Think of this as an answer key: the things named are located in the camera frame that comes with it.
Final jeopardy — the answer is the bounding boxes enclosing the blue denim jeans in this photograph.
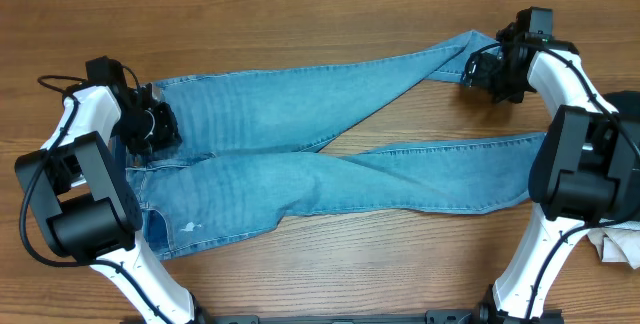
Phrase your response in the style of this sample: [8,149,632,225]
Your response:
[120,31,544,260]

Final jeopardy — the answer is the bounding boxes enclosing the black folded garment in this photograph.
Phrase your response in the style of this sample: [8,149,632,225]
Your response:
[603,90,640,121]

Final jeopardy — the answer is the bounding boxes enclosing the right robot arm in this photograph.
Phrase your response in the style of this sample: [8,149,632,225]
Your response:
[462,7,639,323]

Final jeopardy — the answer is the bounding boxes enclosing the beige folded cloth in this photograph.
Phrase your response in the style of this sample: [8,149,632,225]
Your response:
[587,223,639,269]

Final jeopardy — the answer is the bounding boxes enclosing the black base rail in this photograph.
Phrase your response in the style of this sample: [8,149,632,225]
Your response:
[209,309,565,324]

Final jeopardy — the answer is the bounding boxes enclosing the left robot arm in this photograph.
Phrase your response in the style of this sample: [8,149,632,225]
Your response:
[14,56,214,323]

